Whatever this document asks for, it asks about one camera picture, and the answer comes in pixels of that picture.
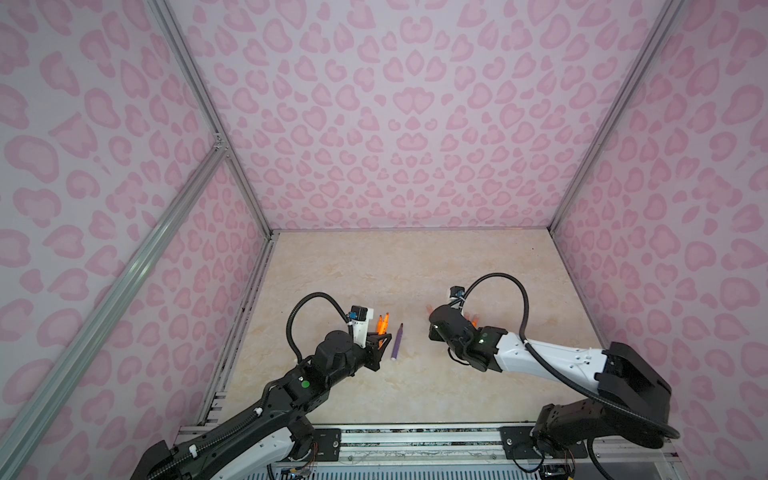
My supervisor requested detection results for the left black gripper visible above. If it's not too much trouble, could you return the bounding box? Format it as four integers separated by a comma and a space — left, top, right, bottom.
327, 330, 394, 392

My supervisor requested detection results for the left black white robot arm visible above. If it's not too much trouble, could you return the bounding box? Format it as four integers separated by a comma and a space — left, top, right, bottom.
131, 330, 392, 479

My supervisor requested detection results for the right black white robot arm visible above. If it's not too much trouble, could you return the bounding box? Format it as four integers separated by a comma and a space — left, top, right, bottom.
429, 305, 680, 450

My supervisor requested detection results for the purple pen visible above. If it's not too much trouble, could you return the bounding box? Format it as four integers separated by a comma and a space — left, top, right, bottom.
390, 323, 404, 361

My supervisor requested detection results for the left corner aluminium profile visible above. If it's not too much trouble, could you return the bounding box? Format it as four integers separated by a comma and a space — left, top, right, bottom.
145, 0, 273, 239

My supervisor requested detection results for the corner aluminium profile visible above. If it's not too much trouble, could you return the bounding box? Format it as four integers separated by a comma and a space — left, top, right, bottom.
548, 0, 687, 237
145, 0, 273, 239

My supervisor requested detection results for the right corner aluminium profile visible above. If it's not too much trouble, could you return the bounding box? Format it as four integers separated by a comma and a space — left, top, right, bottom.
548, 0, 687, 237

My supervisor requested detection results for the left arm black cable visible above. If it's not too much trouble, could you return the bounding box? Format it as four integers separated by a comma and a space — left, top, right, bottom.
285, 292, 352, 364

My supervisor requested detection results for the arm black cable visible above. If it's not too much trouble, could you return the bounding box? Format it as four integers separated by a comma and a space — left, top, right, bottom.
460, 272, 682, 440
285, 292, 352, 364

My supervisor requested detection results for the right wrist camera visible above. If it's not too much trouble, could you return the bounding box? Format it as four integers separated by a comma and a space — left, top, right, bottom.
447, 286, 466, 309

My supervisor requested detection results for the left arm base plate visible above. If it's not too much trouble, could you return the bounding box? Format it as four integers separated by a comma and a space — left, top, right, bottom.
314, 428, 342, 463

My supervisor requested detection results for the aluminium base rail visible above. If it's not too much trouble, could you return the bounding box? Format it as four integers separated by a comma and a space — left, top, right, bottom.
173, 422, 679, 480

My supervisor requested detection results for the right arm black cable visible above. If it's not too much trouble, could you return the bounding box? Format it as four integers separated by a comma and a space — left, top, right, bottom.
460, 272, 682, 440

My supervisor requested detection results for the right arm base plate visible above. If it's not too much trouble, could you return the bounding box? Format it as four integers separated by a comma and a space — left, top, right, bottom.
499, 425, 541, 461

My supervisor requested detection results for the diagonal aluminium wall profile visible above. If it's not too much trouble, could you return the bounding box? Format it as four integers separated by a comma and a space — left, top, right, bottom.
1, 145, 228, 479

